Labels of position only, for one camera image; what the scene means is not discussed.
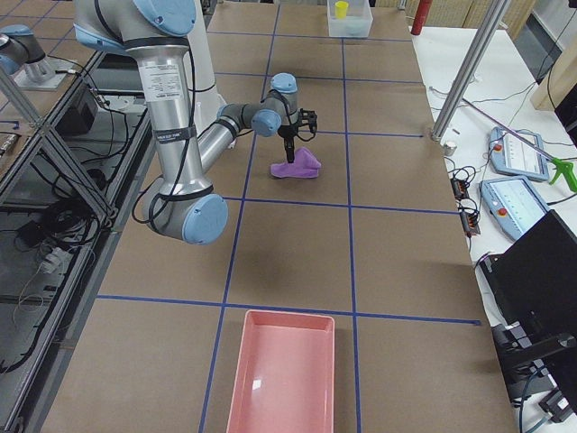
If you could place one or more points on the teach pendant tablet far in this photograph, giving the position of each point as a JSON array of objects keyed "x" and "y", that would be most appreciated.
[{"x": 509, "y": 156}]

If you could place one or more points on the light green bowl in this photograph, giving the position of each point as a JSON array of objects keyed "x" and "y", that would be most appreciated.
[{"x": 353, "y": 29}]

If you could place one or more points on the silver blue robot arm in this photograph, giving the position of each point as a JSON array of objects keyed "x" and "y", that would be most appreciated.
[{"x": 181, "y": 202}]

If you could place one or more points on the small metal cylinder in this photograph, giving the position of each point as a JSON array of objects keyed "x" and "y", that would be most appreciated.
[{"x": 449, "y": 148}]

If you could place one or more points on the teach pendant tablet near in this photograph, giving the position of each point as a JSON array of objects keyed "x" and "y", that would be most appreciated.
[{"x": 514, "y": 203}]

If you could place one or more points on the green tipped grabber stick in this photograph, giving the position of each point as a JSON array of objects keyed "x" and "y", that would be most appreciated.
[{"x": 563, "y": 168}]

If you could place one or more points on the teach pendant tablet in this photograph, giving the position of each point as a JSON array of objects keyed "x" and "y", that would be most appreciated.
[
  {"x": 514, "y": 203},
  {"x": 509, "y": 156}
]

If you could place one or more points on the purple cloth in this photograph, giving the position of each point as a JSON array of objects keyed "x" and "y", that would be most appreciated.
[{"x": 305, "y": 166}]

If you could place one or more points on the aluminium frame structure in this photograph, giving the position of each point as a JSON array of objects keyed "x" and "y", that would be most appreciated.
[{"x": 68, "y": 184}]

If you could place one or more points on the pink plastic bin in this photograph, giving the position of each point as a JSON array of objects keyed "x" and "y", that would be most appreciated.
[{"x": 284, "y": 380}]

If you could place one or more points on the yellow plastic cup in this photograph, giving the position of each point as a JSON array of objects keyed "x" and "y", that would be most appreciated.
[{"x": 341, "y": 8}]

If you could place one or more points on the clear plastic storage box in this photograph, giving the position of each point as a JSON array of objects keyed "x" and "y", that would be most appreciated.
[{"x": 359, "y": 10}]

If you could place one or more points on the black monitor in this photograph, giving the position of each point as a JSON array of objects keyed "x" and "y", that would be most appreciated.
[{"x": 534, "y": 285}]

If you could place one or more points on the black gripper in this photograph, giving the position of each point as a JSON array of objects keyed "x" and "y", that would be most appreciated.
[{"x": 286, "y": 133}]

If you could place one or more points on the aluminium frame post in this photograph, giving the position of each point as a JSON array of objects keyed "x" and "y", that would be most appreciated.
[{"x": 478, "y": 46}]

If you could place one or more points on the red fire extinguisher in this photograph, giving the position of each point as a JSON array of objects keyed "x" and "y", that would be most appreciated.
[{"x": 420, "y": 16}]

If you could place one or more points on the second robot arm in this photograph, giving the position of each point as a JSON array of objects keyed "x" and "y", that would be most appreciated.
[{"x": 20, "y": 48}]

